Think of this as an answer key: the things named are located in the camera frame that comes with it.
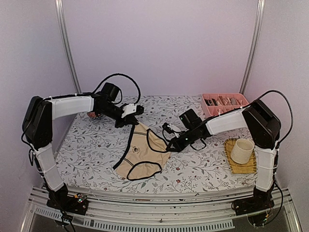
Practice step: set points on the cream ribbed cup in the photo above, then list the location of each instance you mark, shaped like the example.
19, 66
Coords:
242, 151

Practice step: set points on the front aluminium rail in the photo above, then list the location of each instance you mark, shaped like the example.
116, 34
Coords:
180, 212

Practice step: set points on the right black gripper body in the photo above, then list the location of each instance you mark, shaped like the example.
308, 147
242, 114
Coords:
182, 145

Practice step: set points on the yellow woven mat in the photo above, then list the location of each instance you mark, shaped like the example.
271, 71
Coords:
249, 168

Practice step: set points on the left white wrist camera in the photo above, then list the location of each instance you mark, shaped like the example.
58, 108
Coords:
132, 110

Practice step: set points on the left aluminium frame post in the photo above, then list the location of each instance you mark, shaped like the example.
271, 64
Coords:
65, 39

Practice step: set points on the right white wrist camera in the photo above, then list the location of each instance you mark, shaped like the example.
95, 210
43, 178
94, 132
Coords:
170, 128

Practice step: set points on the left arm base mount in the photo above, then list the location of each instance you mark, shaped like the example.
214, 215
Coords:
60, 200

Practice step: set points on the right aluminium frame post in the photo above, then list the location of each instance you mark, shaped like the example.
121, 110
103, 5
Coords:
254, 43

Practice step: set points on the aluminium frame post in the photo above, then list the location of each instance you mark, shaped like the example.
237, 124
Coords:
254, 43
65, 39

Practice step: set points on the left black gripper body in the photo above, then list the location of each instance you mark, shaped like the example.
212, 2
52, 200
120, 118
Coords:
125, 121

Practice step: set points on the floral table cloth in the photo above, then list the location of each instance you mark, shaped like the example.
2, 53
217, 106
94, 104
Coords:
93, 147

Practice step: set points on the beige underwear black trim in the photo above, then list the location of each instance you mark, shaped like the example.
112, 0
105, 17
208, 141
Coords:
145, 155

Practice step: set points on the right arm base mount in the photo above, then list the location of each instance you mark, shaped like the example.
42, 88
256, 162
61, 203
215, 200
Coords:
259, 201

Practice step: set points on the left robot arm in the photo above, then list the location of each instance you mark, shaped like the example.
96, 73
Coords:
38, 123

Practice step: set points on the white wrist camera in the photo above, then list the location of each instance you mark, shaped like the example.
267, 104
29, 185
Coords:
132, 110
170, 128

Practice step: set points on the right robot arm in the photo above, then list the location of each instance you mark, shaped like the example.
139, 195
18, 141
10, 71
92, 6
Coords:
262, 124

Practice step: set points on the red patterned rolled underwear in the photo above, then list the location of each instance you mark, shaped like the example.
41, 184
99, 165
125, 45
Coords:
94, 116

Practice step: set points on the pink divided organizer tray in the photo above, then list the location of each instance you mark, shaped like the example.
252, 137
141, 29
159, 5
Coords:
214, 104

